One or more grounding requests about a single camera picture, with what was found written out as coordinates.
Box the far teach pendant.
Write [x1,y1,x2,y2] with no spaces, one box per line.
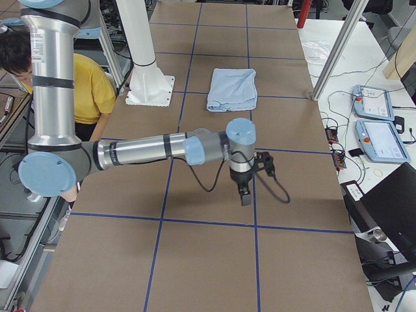
[352,84,395,122]

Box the teach pendant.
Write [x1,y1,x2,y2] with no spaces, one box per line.
[352,84,395,122]
[355,119,411,164]

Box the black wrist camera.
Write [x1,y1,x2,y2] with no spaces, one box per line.
[253,151,276,177]

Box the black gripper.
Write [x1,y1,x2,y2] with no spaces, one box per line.
[230,169,253,206]

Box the aluminium frame post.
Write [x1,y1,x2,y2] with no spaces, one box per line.
[311,0,369,101]

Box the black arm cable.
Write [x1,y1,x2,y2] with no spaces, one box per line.
[172,152,291,204]

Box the black monitor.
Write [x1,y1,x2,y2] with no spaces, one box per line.
[341,162,415,260]

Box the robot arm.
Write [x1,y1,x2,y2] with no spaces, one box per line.
[18,1,256,205]

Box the clear plastic bag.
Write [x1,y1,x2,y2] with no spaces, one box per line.
[301,39,332,66]

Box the red cylinder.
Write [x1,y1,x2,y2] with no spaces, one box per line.
[296,0,313,29]

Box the light blue button shirt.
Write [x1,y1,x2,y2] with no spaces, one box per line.
[207,68,257,112]

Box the orange electronics board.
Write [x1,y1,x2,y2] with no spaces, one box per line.
[325,127,339,144]
[331,149,346,171]

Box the near teach pendant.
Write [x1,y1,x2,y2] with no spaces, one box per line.
[355,119,411,164]

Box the person in yellow shirt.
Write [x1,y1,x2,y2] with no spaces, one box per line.
[0,32,117,202]

